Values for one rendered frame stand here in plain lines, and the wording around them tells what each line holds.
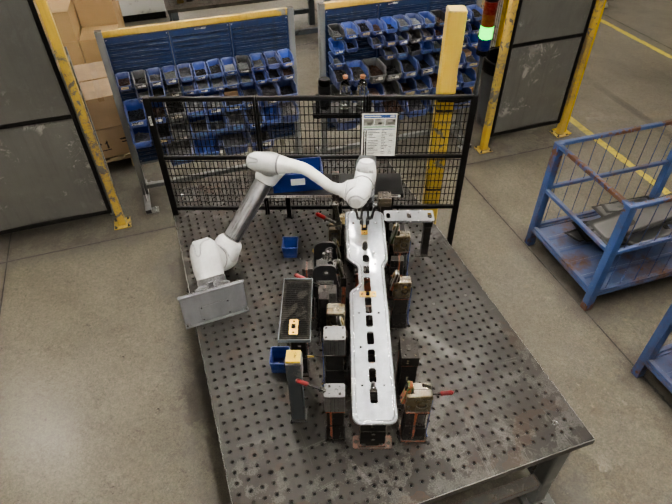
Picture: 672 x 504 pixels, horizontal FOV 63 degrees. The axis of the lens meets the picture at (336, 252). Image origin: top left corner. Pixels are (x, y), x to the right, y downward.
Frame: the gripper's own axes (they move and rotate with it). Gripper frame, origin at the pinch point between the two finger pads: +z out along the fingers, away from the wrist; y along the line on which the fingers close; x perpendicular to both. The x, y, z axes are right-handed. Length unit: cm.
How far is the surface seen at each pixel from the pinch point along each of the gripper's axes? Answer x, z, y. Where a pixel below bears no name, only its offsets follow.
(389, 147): 54, -16, 17
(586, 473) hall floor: -92, 106, 124
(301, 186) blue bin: 35, -1, -36
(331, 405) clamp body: -110, 7, -18
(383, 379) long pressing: -97, 6, 5
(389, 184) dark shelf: 41.2, 2.9, 17.1
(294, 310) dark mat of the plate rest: -72, -10, -34
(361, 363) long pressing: -89, 6, -5
